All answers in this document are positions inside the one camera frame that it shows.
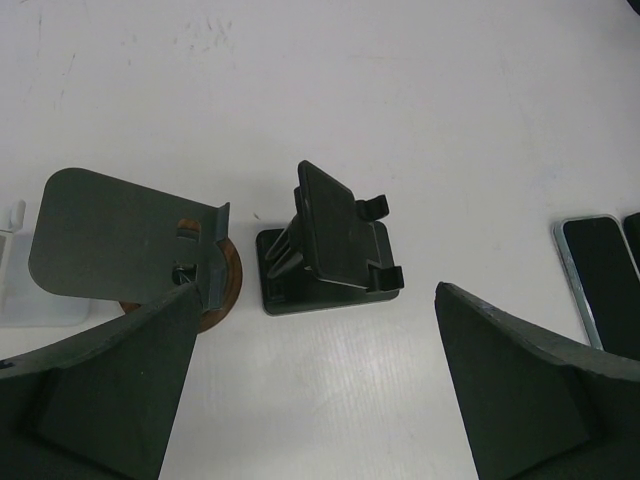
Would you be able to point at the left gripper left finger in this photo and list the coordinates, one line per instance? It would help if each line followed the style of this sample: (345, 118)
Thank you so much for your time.
(100, 404)

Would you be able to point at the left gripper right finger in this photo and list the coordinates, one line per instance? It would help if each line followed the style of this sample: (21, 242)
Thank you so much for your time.
(535, 404)

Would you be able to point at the round brown base stand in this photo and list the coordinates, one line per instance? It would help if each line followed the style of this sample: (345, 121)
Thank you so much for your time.
(100, 237)

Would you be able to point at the black phone white case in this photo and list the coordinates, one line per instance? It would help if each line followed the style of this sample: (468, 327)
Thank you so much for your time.
(604, 280)

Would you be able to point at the black square base stand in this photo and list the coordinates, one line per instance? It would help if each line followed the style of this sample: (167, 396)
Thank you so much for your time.
(334, 253)

